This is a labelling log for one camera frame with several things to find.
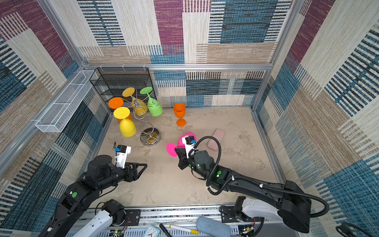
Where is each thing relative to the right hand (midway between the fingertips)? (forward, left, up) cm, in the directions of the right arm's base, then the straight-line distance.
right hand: (178, 150), depth 73 cm
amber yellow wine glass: (+23, +21, +8) cm, 32 cm away
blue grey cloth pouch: (-29, -14, -18) cm, 37 cm away
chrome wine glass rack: (+22, +22, -19) cm, 37 cm away
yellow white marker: (-31, -7, -21) cm, 38 cm away
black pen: (-28, +8, -21) cm, 36 cm away
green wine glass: (+29, +16, 0) cm, 33 cm away
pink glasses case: (+24, -26, -21) cm, 41 cm away
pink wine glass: (+2, +3, 0) cm, 4 cm away
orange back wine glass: (+22, +32, +12) cm, 41 cm away
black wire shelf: (+53, +49, +3) cm, 72 cm away
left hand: (-8, +15, +1) cm, 17 cm away
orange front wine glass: (+33, +1, -6) cm, 34 cm away
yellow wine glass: (+12, +27, +2) cm, 30 cm away
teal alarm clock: (-31, +12, -20) cm, 38 cm away
